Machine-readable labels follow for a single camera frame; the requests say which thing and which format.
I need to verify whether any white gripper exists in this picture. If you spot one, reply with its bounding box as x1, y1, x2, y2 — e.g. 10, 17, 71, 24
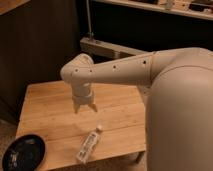
71, 83, 98, 114

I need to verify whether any clear plastic bottle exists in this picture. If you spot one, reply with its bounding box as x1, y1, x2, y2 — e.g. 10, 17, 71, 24
76, 125, 102, 164

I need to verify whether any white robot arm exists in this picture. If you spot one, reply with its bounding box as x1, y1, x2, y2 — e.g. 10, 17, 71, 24
60, 49, 183, 112

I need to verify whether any black ceramic bowl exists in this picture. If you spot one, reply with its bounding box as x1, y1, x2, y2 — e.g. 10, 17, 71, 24
2, 134, 46, 171

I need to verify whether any wooden table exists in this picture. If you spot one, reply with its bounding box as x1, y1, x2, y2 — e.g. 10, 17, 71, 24
16, 81, 146, 171

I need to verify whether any grey metal beam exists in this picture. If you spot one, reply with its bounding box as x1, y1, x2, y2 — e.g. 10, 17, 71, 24
80, 37, 144, 59

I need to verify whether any metal pole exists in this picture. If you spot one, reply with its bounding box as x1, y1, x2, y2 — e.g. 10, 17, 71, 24
86, 0, 93, 40

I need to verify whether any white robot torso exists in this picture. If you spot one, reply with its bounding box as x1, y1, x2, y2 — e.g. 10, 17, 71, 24
146, 48, 213, 171

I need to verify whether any wooden shelf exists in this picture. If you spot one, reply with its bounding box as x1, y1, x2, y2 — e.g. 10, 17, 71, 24
93, 0, 213, 21

